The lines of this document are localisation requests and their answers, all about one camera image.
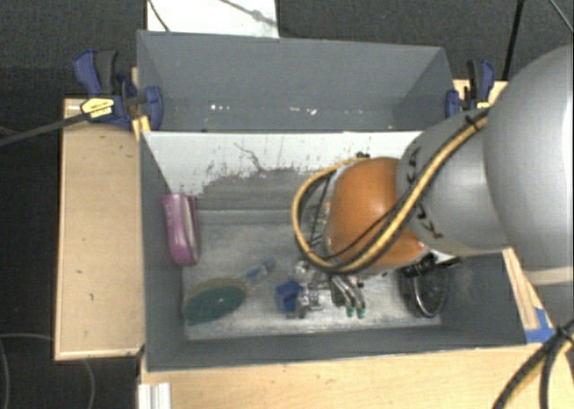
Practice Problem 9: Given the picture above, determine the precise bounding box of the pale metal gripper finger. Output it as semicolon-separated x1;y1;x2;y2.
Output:
285;303;325;320
296;286;325;306

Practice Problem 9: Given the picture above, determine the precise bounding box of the small blue block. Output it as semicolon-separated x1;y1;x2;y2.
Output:
274;280;303;314

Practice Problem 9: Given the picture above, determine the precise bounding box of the grey metal bin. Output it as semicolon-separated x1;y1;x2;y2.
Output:
134;29;528;372

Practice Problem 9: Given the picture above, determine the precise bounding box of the pale wood flat board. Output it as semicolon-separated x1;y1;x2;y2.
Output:
53;96;147;361

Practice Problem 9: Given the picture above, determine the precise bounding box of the black cylinder on white bracket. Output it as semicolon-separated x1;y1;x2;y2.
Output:
400;254;464;282

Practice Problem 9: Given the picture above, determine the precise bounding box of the green round brush, blue handle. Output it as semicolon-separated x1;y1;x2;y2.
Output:
180;256;277;326

